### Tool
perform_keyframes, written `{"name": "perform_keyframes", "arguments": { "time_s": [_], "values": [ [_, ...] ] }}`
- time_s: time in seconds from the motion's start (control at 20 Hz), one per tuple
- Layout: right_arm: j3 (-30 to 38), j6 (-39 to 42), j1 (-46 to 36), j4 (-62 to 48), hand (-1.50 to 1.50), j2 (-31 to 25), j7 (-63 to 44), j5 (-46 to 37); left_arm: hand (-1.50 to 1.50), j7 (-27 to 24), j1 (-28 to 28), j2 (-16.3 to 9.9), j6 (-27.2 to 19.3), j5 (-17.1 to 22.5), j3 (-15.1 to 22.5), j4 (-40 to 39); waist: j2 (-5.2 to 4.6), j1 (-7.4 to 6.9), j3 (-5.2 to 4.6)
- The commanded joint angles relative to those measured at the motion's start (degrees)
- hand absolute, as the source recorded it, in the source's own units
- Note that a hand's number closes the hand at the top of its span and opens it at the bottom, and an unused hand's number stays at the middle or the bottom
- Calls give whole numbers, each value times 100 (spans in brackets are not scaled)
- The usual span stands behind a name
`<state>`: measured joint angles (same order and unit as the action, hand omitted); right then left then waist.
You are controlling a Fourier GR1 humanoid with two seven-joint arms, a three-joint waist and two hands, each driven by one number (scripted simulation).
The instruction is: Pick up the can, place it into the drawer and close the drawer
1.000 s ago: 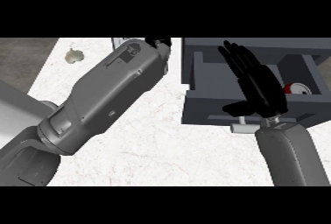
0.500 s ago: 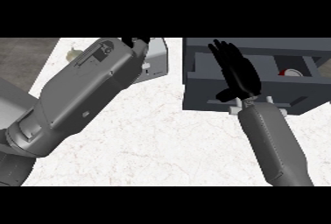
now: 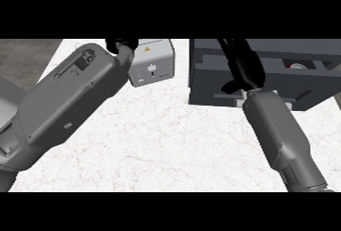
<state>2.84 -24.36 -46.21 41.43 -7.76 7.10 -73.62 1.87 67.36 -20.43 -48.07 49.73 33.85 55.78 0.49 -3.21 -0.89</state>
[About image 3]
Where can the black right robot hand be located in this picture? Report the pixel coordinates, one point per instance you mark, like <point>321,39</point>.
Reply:
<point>243,64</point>

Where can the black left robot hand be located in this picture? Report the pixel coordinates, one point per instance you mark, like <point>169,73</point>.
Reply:
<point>120,44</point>

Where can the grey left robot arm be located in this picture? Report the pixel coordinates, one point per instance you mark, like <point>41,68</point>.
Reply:
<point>63,108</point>

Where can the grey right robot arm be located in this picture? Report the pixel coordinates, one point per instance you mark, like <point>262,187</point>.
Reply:
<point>278,135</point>

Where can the dark grey drawer cabinet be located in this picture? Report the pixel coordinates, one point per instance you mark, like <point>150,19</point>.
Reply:
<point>266,57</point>

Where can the dark grey drawer front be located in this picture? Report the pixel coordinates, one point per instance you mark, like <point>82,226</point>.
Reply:
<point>262,87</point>

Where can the red can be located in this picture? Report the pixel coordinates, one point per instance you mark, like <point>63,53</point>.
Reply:
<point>297,65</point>

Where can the pale grey box appliance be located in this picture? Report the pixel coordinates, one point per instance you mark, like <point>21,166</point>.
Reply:
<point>151,62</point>

